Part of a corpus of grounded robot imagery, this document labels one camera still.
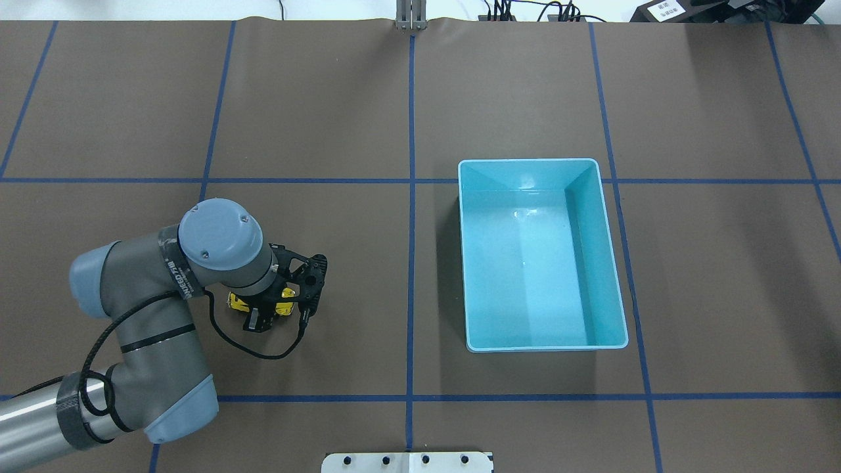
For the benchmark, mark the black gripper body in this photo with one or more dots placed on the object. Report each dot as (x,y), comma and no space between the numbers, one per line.
(264,303)

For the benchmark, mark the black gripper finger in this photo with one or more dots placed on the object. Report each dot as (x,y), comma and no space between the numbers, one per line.
(257,321)

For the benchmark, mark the yellow beetle toy car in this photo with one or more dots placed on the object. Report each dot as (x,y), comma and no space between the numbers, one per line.
(282,306)

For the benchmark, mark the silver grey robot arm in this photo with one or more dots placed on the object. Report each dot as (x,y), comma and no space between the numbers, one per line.
(146,371)

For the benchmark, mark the teal plastic bin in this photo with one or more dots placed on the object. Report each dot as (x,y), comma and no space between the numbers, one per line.
(539,269)

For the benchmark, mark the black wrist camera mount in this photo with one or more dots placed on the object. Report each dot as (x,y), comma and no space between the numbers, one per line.
(310,280)

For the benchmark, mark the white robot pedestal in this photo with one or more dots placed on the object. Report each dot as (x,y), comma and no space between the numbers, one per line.
(429,461)

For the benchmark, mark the aluminium frame post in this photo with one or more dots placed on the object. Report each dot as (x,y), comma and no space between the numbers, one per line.
(411,15)

